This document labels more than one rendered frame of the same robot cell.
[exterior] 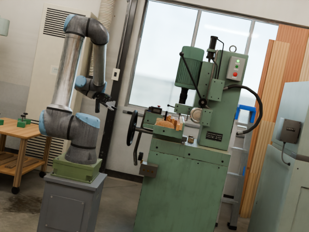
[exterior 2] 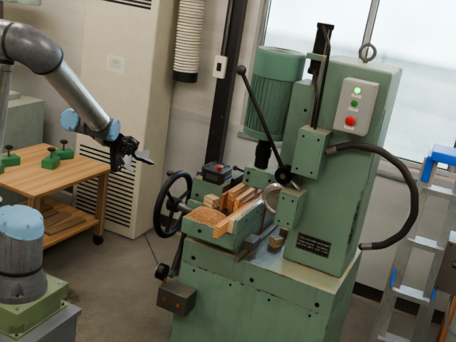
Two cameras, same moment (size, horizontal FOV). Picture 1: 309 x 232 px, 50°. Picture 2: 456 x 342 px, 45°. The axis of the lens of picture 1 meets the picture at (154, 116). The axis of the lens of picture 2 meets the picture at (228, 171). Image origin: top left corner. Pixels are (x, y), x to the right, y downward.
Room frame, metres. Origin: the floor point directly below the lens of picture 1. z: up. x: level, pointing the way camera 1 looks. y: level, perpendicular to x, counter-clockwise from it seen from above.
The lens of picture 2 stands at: (0.69, -0.74, 1.72)
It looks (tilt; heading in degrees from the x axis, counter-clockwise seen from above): 19 degrees down; 20
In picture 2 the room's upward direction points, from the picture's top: 9 degrees clockwise
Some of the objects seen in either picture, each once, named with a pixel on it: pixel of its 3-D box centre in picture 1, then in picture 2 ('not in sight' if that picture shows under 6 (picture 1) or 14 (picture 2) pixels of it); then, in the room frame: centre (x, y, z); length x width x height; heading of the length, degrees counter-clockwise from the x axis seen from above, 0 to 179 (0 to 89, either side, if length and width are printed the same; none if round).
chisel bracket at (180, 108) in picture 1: (183, 110); (262, 180); (2.57, -0.21, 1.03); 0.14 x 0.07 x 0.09; 87
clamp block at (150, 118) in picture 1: (153, 118); (214, 188); (2.63, 0.00, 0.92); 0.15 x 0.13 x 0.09; 177
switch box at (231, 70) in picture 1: (235, 68); (355, 106); (2.42, -0.50, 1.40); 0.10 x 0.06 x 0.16; 87
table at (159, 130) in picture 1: (163, 125); (231, 204); (2.63, -0.08, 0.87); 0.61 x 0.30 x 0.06; 177
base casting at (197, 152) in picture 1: (188, 147); (275, 252); (2.57, -0.31, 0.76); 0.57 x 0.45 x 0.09; 87
